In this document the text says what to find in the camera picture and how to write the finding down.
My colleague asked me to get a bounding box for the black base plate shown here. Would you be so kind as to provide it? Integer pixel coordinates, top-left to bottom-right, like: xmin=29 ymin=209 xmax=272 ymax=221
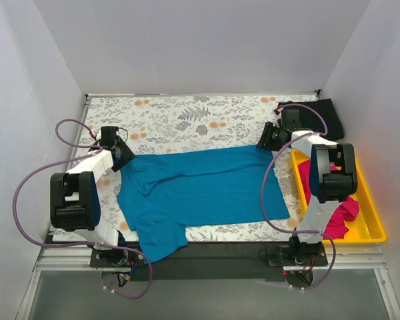
xmin=89 ymin=249 xmax=147 ymax=268
xmin=258 ymin=242 xmax=328 ymax=267

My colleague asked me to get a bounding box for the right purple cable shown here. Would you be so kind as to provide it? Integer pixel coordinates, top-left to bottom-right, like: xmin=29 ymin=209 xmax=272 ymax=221
xmin=260 ymin=103 xmax=337 ymax=291

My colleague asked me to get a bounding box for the floral patterned table mat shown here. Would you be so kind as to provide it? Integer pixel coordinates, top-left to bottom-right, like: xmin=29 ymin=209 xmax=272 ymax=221
xmin=74 ymin=95 xmax=316 ymax=241

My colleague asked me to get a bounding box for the folded black t shirt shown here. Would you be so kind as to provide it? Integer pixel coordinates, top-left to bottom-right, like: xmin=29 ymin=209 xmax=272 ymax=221
xmin=287 ymin=99 xmax=345 ymax=141

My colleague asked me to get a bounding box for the magenta pink t shirt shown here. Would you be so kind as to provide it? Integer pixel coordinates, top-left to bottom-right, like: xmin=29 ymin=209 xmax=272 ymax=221
xmin=297 ymin=160 xmax=359 ymax=239

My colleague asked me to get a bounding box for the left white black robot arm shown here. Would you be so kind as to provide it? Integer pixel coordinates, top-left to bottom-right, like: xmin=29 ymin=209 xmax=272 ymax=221
xmin=50 ymin=126 xmax=135 ymax=267

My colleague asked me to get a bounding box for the aluminium frame rail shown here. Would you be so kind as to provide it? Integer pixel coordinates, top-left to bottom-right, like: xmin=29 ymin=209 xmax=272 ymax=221
xmin=34 ymin=244 xmax=387 ymax=271

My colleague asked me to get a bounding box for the teal blue t shirt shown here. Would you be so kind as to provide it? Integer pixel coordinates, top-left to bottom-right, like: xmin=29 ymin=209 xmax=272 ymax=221
xmin=117 ymin=145 xmax=289 ymax=263

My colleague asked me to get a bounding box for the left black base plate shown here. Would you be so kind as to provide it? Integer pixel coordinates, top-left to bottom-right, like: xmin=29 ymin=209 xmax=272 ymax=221
xmin=89 ymin=249 xmax=147 ymax=268

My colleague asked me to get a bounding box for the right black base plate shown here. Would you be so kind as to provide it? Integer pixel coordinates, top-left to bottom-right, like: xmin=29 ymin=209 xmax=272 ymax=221
xmin=258 ymin=242 xmax=328 ymax=267

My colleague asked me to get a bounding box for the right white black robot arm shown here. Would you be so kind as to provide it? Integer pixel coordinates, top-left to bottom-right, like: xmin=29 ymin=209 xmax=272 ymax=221
xmin=257 ymin=103 xmax=358 ymax=267

